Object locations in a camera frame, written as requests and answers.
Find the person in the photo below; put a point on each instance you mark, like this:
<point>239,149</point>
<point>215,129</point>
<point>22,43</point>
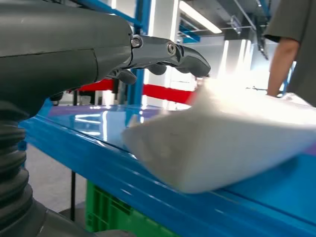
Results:
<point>303,49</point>

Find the blue metal shelf rack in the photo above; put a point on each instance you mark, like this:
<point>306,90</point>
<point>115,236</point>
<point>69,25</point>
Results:
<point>99,157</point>

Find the chrome barrier stanchion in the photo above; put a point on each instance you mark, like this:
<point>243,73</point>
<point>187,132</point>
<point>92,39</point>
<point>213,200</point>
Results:
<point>121,91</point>

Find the thin black rod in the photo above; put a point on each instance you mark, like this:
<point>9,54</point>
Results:
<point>72,196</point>

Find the red barrier belt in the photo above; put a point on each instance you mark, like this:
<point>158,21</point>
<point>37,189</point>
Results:
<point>99,85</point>
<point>167,93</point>

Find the green plastic crate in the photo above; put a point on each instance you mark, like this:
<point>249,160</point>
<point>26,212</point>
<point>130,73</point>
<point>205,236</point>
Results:
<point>105,209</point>

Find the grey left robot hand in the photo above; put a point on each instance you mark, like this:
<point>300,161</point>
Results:
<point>62,39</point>

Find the ceiling light strip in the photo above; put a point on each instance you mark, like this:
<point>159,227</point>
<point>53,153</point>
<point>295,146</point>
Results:
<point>197,14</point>

